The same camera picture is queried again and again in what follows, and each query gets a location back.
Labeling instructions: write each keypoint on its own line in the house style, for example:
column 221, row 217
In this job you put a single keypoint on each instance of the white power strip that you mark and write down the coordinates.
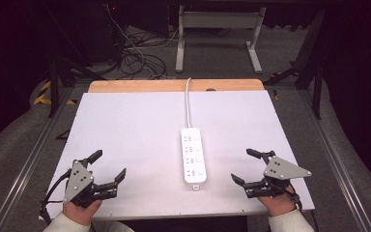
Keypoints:
column 194, row 158

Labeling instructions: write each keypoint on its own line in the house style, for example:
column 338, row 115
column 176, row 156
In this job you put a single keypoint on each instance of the dark equipment cabinet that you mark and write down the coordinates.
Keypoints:
column 87, row 29

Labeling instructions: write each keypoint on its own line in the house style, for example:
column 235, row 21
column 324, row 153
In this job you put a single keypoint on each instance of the person's left hand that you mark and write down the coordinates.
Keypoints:
column 81, row 212

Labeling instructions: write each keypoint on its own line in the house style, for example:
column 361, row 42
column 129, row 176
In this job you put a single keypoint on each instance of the aluminium floor rail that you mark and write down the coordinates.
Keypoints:
column 331, row 161
column 29, row 164

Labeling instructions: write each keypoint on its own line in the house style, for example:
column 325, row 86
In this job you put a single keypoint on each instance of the white metal desk frame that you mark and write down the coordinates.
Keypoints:
column 219, row 21

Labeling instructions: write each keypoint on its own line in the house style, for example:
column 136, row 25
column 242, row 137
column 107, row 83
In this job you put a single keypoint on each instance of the person's right hand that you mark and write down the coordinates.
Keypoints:
column 278, row 203

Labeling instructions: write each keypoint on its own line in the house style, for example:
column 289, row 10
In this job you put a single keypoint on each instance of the black metal stand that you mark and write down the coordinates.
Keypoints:
column 309, row 64
column 55, row 80

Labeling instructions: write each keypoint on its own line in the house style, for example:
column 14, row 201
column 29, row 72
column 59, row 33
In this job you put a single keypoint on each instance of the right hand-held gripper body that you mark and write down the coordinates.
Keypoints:
column 283, row 170

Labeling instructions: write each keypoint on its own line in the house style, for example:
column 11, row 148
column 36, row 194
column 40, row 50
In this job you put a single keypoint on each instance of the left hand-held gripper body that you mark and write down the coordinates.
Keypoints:
column 78, row 179

